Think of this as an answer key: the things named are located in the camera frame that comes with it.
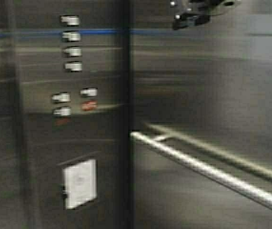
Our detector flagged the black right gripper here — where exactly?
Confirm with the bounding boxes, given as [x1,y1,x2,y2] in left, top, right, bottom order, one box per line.
[170,0,242,30]

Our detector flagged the floor 3 button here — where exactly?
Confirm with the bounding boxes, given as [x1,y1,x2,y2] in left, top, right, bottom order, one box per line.
[60,15,80,26]

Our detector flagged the floor 2 button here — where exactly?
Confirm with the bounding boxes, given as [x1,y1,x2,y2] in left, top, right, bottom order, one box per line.
[62,31,81,42]

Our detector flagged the floor 1 button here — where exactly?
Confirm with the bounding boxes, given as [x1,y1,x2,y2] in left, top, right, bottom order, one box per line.
[62,46,82,58]

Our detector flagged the door close button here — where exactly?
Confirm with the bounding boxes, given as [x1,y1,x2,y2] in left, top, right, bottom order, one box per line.
[80,87,98,97]

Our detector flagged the basement floor button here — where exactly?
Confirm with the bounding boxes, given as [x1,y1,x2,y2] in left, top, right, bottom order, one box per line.
[63,61,83,72]

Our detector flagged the door open button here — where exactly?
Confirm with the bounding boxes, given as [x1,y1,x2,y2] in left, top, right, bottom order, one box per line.
[51,92,71,104]

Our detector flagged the alarm bell button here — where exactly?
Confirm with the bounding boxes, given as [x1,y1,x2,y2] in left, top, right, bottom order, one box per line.
[52,106,71,117]

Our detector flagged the side elevator handrail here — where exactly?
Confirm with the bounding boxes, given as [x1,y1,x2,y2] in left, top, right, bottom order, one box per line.
[130,125,272,210]

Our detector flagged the white certificate panel door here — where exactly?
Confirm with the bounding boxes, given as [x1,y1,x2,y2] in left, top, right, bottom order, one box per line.
[58,157,98,210]

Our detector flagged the red emergency stop switch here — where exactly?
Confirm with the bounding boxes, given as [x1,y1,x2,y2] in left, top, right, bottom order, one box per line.
[81,101,98,111]

